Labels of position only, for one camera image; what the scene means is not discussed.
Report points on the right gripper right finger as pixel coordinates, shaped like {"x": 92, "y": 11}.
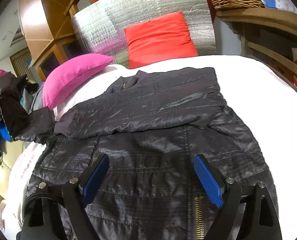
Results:
{"x": 260, "y": 219}

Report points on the cream leather sofa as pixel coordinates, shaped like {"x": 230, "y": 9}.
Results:
{"x": 10, "y": 152}

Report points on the white bed cover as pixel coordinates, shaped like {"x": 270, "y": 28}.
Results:
{"x": 264, "y": 102}

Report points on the wooden shelf unit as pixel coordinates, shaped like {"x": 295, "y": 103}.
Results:
{"x": 267, "y": 35}

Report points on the grey garment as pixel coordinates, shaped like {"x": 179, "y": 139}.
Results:
{"x": 32, "y": 101}

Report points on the black quilted puffer jacket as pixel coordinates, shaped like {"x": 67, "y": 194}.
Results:
{"x": 151, "y": 126}

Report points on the red pillow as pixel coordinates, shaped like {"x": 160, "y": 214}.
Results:
{"x": 163, "y": 38}

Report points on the magenta pillow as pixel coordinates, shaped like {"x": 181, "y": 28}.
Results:
{"x": 67, "y": 77}

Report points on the silver foil insulation sheet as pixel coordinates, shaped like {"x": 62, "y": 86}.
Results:
{"x": 101, "y": 25}

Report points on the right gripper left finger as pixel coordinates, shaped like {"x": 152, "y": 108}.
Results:
{"x": 41, "y": 216}

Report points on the wooden cabinet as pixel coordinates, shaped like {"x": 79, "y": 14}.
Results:
{"x": 49, "y": 33}

